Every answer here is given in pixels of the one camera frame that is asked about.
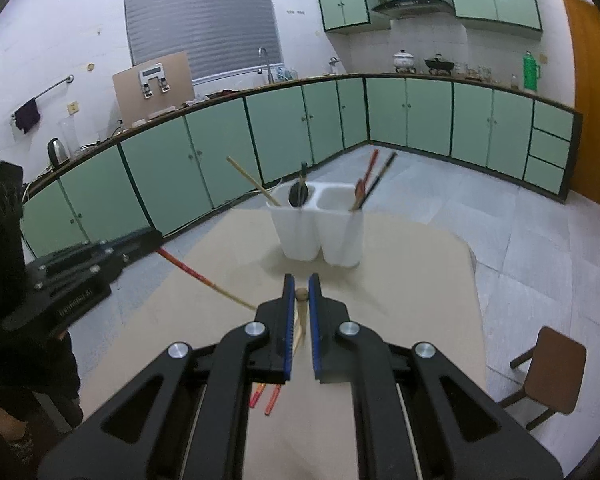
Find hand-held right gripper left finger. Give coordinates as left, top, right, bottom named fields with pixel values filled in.
left=37, top=273, right=298, bottom=480

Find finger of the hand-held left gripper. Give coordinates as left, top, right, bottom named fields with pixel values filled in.
left=36, top=226, right=164, bottom=277
left=34, top=254, right=132, bottom=302

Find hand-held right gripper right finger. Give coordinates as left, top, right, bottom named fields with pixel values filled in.
left=307, top=273, right=564, bottom=480

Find bamboo chopstick with red end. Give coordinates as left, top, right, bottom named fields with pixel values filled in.
left=250, top=290, right=308, bottom=408
left=225, top=156, right=282, bottom=207
left=264, top=290, right=308, bottom=416
left=353, top=148, right=380, bottom=209
left=158, top=247, right=257, bottom=310

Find white two-compartment utensil holder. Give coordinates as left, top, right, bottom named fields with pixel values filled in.
left=266, top=182, right=365, bottom=268

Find black plastic spoon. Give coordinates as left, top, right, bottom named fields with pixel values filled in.
left=288, top=182, right=311, bottom=209

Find person's left forearm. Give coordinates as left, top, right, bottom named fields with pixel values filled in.
left=0, top=331, right=84, bottom=428

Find steel electric kettle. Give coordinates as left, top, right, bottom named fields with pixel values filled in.
left=47, top=137, right=71, bottom=167

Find dark towel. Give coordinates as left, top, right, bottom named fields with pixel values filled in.
left=13, top=98, right=42, bottom=135

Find green base cabinets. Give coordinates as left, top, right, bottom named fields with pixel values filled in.
left=20, top=73, right=584, bottom=262

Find brown cardboard board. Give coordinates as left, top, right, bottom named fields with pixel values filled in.
left=112, top=51, right=194, bottom=126

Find cloth on counter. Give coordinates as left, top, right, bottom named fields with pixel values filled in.
left=194, top=88, right=241, bottom=104

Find metal faucet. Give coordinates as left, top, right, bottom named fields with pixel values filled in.
left=258, top=47, right=276, bottom=85

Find grey window blind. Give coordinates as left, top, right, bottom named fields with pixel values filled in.
left=123, top=0, right=285, bottom=84

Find brown wooden chair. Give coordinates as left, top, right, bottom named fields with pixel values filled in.
left=499, top=326, right=589, bottom=431

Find black wok with lid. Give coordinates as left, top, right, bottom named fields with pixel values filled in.
left=424, top=53, right=456, bottom=76

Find glass jars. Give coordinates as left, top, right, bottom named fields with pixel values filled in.
left=454, top=62, right=496, bottom=84

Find green thermos flask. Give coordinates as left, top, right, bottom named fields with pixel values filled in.
left=523, top=50, right=542, bottom=92

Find wooden door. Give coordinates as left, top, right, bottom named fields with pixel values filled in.
left=559, top=0, right=600, bottom=212

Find metal towel rail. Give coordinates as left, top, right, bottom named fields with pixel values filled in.
left=10, top=74, right=75, bottom=121

